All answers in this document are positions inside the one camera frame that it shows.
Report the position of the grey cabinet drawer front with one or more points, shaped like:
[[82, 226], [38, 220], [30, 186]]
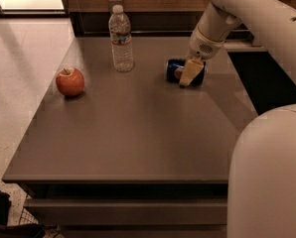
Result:
[[95, 212]]

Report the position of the red apple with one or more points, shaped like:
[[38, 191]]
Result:
[[70, 82]]

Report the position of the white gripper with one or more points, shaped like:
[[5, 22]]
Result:
[[203, 48]]

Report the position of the clear plastic water bottle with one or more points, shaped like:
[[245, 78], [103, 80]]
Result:
[[121, 39]]

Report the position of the wire basket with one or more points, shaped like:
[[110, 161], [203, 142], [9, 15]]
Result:
[[26, 217]]

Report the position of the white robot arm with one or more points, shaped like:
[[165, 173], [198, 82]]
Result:
[[261, 198]]

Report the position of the blue pepsi can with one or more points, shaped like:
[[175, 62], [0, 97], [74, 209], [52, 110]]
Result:
[[174, 68]]

